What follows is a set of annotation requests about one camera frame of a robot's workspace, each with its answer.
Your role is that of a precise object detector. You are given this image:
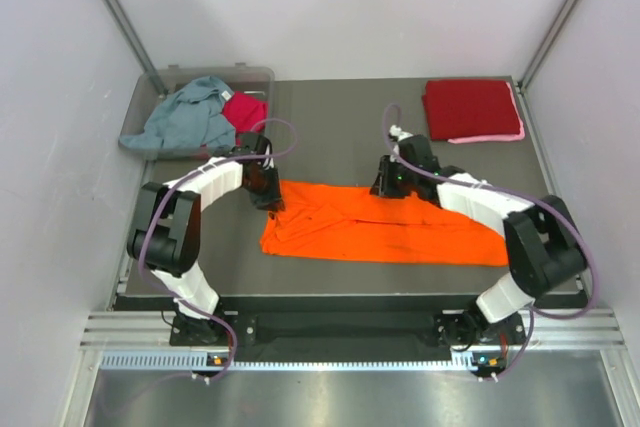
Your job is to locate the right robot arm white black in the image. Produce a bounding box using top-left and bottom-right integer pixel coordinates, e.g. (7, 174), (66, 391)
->
(370, 125), (590, 345)

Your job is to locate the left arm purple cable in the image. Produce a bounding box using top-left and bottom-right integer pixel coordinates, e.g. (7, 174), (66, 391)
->
(137, 118), (299, 381)

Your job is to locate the clear grey plastic bin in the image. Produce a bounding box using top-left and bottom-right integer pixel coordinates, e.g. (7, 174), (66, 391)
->
(120, 64), (275, 136)

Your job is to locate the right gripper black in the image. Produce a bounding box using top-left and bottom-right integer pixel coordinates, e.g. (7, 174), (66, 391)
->
(370, 156), (419, 199)

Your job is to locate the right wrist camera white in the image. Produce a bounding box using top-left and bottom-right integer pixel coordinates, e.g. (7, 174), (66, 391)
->
(388, 125), (413, 158)

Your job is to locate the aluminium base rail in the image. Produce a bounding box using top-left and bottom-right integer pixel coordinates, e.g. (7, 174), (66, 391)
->
(80, 297), (624, 378)

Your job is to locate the corner aluminium post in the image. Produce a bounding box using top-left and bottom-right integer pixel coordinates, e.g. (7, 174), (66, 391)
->
(102, 0), (168, 96)
(517, 0), (581, 92)

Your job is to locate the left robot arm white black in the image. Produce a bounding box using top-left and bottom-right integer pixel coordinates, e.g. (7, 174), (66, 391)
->
(126, 132), (284, 346)

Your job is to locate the grey blue t shirt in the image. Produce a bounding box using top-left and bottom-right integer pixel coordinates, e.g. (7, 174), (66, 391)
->
(120, 76), (236, 152)

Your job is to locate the left corner aluminium post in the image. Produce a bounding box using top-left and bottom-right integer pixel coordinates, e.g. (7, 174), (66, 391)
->
(102, 0), (168, 96)

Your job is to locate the folded pink t shirt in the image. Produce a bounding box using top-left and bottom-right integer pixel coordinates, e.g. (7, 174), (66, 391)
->
(448, 81), (525, 144)

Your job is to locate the grey slotted cable duct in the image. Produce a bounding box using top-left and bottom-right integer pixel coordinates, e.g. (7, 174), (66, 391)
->
(100, 351), (503, 373)

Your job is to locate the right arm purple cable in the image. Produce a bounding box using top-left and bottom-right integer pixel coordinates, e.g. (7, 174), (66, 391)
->
(381, 103), (601, 381)

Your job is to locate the magenta t shirt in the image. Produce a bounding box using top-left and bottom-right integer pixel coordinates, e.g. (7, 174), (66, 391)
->
(222, 92), (268, 135)

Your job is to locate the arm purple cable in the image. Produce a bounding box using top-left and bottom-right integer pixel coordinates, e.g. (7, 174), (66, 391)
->
(381, 103), (601, 381)
(137, 118), (299, 381)

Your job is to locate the folded dark red t shirt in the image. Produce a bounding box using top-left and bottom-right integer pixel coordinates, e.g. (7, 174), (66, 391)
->
(422, 79), (519, 142)

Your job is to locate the right corner aluminium post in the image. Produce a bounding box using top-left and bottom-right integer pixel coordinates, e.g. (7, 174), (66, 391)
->
(517, 0), (581, 92)

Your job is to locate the orange t shirt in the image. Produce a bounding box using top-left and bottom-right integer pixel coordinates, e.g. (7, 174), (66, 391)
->
(260, 180), (507, 268)

